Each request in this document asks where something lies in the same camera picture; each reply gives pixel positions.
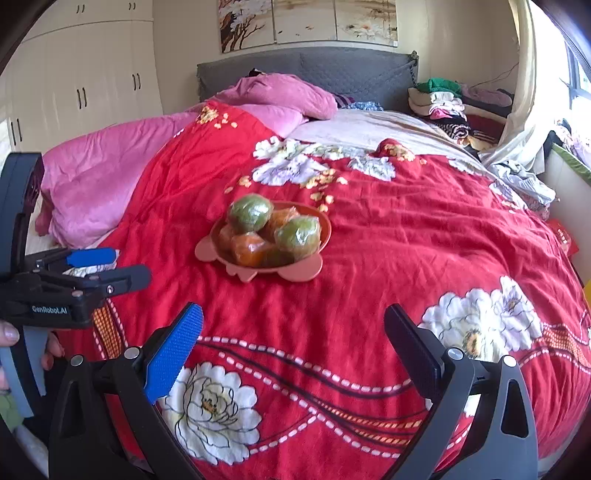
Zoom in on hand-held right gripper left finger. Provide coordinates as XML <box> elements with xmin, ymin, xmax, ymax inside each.
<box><xmin>47</xmin><ymin>302</ymin><xmax>205</xmax><ymax>480</ymax></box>

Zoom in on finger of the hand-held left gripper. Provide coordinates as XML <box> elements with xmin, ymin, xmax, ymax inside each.
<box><xmin>69</xmin><ymin>264</ymin><xmax>153</xmax><ymax>315</ymax></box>
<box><xmin>33</xmin><ymin>247</ymin><xmax>119</xmax><ymax>274</ymax></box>

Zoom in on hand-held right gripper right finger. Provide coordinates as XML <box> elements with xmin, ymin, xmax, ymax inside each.
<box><xmin>384</xmin><ymin>303</ymin><xmax>539</xmax><ymax>480</ymax></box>

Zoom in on pink plastic bowl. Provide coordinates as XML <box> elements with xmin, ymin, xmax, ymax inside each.
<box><xmin>194</xmin><ymin>200</ymin><xmax>332</xmax><ymax>283</ymax></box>

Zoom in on green citrus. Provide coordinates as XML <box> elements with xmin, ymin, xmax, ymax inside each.
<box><xmin>228</xmin><ymin>194</ymin><xmax>274</xmax><ymax>234</ymax></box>
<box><xmin>274</xmin><ymin>215</ymin><xmax>321</xmax><ymax>259</ymax></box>

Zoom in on person's left hand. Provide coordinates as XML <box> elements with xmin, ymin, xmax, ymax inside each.
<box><xmin>0</xmin><ymin>322</ymin><xmax>65</xmax><ymax>393</ymax></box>

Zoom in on pink fleece blanket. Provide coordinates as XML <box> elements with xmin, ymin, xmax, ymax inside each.
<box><xmin>34</xmin><ymin>104</ymin><xmax>310</xmax><ymax>250</ymax></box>

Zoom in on red floral quilt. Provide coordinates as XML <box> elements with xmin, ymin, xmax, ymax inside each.
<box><xmin>55</xmin><ymin>100</ymin><xmax>591</xmax><ymax>480</ymax></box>

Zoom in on white wardrobe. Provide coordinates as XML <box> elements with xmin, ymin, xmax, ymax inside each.
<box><xmin>0</xmin><ymin>0</ymin><xmax>164</xmax><ymax>153</ymax></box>

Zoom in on person's green top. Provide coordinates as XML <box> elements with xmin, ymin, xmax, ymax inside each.
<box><xmin>0</xmin><ymin>392</ymin><xmax>24</xmax><ymax>430</ymax></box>

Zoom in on red packet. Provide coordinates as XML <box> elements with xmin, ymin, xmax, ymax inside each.
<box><xmin>547</xmin><ymin>219</ymin><xmax>580</xmax><ymax>254</ymax></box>

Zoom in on crumpled light clothes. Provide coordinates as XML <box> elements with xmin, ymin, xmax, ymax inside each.
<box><xmin>485</xmin><ymin>159</ymin><xmax>557</xmax><ymax>208</ymax></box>

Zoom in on cream bed sheet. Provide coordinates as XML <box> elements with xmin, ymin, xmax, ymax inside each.
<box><xmin>286</xmin><ymin>108</ymin><xmax>485</xmax><ymax>162</ymax></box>

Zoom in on pile of folded clothes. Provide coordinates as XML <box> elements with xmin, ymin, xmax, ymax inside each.
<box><xmin>407</xmin><ymin>78</ymin><xmax>515</xmax><ymax>146</ymax></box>

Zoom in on pink pillow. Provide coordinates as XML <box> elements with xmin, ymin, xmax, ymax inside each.
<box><xmin>215</xmin><ymin>73</ymin><xmax>339</xmax><ymax>121</ymax></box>

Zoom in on green trimmed window seat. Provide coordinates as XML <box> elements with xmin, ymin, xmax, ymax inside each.
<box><xmin>551</xmin><ymin>143</ymin><xmax>591</xmax><ymax>181</ymax></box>

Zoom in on blue patterned cloth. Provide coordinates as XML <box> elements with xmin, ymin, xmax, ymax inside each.
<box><xmin>335</xmin><ymin>95</ymin><xmax>384</xmax><ymax>112</ymax></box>

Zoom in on cream curtain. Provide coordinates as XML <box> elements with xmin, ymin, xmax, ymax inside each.
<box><xmin>480</xmin><ymin>0</ymin><xmax>546</xmax><ymax>171</ymax></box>

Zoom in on grey padded headboard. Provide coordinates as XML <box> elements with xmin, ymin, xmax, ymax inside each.
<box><xmin>197</xmin><ymin>46</ymin><xmax>419</xmax><ymax>112</ymax></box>

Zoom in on window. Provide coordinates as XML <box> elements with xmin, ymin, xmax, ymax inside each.
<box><xmin>561</xmin><ymin>28</ymin><xmax>591</xmax><ymax>112</ymax></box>

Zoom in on floral wall painting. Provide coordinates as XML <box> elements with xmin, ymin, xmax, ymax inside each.
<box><xmin>217</xmin><ymin>0</ymin><xmax>399</xmax><ymax>54</ymax></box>

